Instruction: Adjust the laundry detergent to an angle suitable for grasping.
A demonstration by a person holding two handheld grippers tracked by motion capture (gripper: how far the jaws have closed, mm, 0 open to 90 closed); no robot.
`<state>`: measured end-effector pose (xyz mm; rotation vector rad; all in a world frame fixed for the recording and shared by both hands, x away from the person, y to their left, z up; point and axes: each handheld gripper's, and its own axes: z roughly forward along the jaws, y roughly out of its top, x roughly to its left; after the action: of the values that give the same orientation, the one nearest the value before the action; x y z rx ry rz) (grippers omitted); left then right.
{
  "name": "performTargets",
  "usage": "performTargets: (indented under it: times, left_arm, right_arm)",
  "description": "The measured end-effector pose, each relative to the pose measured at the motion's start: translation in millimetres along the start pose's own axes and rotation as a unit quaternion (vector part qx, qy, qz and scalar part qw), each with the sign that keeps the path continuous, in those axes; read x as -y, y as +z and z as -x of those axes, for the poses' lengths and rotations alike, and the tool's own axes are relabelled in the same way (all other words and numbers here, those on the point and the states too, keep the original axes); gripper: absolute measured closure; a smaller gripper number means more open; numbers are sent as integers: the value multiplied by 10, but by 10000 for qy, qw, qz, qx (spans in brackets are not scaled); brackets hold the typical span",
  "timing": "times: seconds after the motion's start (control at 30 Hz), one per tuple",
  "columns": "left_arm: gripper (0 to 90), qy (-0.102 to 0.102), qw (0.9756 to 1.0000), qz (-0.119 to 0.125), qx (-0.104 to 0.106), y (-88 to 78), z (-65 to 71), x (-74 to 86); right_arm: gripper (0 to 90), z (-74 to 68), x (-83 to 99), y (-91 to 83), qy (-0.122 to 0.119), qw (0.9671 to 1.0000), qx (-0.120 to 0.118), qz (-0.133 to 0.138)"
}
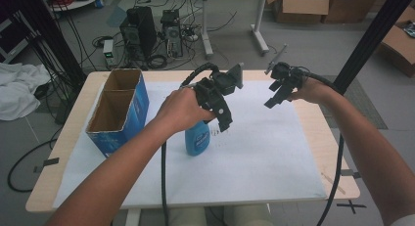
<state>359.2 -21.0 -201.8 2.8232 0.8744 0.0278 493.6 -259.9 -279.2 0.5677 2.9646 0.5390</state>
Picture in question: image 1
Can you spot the person's left hand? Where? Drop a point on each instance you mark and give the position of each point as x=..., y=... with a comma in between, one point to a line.
x=181, y=108

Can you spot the brown cardboard box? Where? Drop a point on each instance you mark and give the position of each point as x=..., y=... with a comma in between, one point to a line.
x=399, y=45
x=300, y=6
x=350, y=6

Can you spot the black computer tower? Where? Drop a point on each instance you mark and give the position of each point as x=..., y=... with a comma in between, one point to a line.
x=138, y=35
x=172, y=32

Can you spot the person's right hand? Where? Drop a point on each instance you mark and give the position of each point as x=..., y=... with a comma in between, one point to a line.
x=311, y=90

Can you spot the white desk with legs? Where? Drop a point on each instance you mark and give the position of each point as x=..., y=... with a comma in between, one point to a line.
x=235, y=20

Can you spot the white power supply box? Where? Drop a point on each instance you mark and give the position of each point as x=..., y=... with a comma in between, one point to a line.
x=109, y=51

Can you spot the white cloth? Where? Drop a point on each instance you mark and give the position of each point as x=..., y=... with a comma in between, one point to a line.
x=18, y=89

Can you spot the white table mat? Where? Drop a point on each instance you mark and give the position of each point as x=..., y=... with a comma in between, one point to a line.
x=192, y=147

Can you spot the blue spray bottle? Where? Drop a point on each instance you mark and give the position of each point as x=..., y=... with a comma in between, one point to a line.
x=197, y=139

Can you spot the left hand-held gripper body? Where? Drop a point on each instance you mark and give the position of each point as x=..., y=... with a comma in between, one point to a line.
x=218, y=84

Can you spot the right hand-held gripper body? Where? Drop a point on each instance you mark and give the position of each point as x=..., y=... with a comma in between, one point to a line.
x=286, y=75

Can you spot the black metal stand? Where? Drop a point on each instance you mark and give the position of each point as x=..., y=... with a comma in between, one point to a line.
x=368, y=40
x=55, y=40

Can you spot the blue cardboard box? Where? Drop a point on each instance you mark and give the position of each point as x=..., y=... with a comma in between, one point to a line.
x=117, y=112

